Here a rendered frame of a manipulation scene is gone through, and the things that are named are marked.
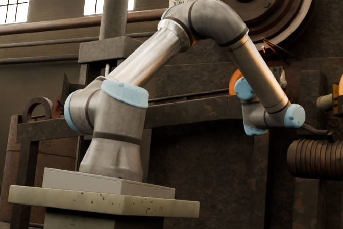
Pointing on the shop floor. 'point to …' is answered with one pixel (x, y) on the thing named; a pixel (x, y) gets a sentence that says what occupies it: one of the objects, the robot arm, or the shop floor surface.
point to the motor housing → (313, 179)
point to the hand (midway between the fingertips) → (282, 84)
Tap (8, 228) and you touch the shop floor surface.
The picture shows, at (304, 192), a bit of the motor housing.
